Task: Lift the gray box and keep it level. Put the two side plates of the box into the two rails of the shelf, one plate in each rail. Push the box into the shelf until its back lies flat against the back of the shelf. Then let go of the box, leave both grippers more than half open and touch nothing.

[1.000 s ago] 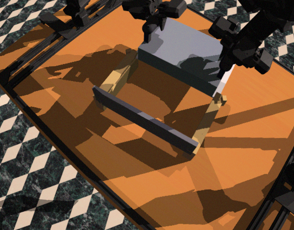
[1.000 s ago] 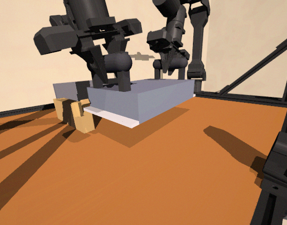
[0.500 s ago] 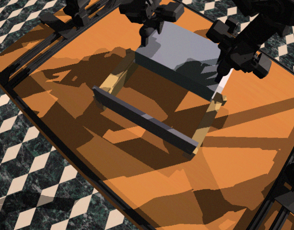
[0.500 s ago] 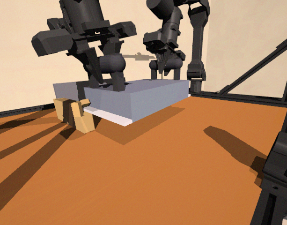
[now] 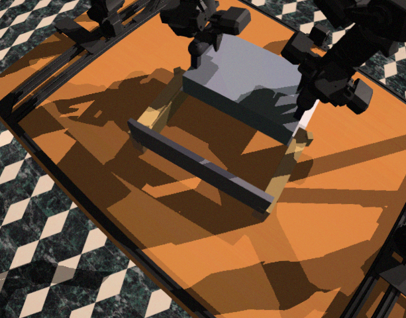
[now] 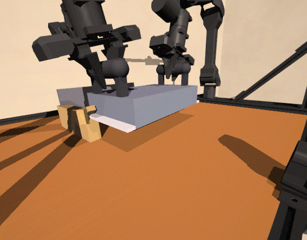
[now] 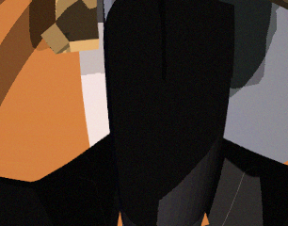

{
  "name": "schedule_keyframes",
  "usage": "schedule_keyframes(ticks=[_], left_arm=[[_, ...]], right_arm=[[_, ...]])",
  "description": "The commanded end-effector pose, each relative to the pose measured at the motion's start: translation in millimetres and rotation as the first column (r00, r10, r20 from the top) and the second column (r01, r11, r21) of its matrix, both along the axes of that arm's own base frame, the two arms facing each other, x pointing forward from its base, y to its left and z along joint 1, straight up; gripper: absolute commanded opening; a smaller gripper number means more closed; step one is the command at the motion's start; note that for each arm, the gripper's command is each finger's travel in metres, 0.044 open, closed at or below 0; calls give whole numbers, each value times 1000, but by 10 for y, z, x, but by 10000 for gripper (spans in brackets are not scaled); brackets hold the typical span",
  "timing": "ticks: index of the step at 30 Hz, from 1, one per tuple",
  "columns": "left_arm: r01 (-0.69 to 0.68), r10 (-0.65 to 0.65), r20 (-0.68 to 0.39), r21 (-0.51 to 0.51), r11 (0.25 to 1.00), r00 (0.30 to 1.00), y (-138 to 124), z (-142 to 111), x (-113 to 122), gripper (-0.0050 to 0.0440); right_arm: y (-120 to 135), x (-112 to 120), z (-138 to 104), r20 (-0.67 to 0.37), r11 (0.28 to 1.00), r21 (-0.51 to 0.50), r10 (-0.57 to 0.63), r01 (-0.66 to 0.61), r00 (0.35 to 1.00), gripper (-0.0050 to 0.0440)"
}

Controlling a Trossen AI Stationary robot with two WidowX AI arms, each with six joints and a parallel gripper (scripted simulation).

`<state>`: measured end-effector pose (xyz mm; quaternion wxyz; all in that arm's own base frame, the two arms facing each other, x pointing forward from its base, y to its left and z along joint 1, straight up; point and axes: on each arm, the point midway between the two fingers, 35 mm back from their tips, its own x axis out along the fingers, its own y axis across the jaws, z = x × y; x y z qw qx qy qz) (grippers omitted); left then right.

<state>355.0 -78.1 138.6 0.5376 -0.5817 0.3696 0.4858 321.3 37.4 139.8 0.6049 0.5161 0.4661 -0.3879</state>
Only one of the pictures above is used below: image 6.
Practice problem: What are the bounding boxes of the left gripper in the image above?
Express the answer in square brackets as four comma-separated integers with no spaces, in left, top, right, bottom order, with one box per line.
[32,0,141,90]

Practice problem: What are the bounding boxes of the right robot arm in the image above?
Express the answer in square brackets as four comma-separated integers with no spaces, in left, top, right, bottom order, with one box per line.
[151,0,225,99]

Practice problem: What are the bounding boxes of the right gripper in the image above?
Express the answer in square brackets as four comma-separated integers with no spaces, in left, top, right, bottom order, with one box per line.
[149,25,195,82]

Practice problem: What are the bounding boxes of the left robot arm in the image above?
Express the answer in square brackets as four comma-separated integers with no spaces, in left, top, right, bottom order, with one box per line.
[48,9,76,38]

